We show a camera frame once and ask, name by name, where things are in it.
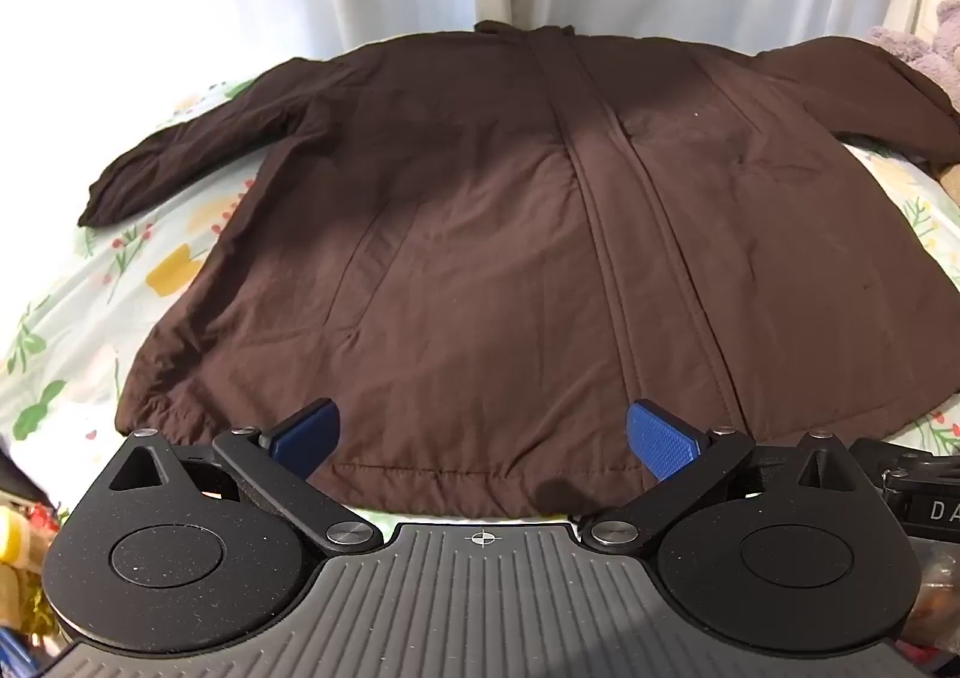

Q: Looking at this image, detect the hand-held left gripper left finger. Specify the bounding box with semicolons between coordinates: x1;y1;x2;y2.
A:
105;398;383;551

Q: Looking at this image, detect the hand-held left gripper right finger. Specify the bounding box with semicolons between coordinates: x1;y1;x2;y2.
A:
589;399;860;551

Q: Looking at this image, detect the dark brown jacket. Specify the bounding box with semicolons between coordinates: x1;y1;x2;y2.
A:
77;19;960;520

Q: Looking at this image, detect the floral bed sheet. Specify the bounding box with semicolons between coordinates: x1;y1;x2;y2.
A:
0;74;960;523

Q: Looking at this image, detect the yellow container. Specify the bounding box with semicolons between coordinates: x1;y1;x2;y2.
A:
0;504;47;566

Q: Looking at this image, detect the purple plush toy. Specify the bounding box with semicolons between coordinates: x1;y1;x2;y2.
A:
866;0;960;107

